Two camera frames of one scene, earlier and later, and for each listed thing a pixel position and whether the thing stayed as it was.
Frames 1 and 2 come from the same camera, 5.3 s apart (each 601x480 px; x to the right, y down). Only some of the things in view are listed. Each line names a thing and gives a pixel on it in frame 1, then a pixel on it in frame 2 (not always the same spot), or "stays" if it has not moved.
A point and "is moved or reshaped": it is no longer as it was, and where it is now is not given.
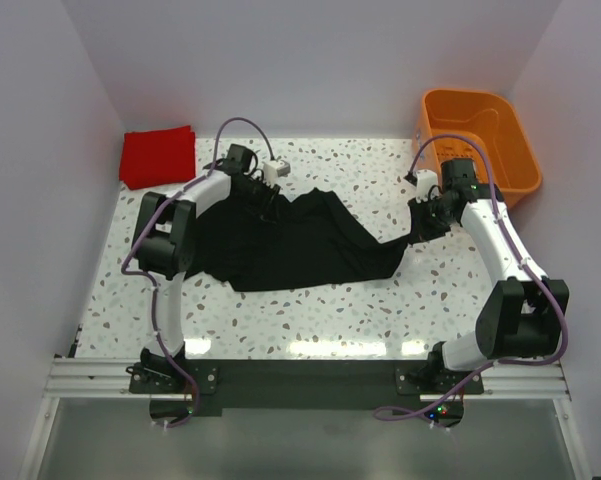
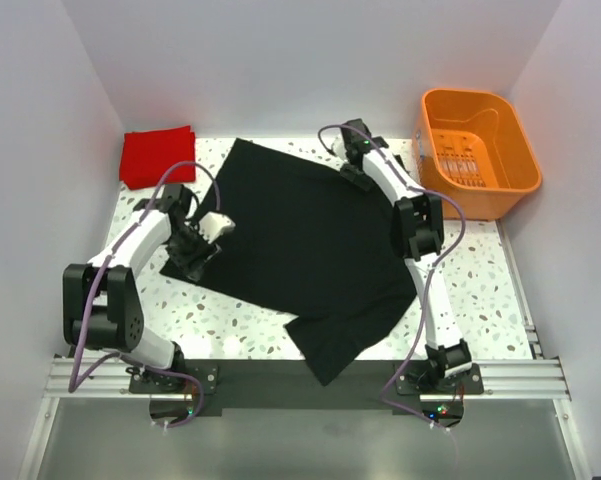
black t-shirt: [304, 239] is moved or reshaped
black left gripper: [260, 195] → [193, 258]
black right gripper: [427, 218] → [355, 176]
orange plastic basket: [487, 117] stays
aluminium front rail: [111, 379] stays
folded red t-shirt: [157, 157] stays
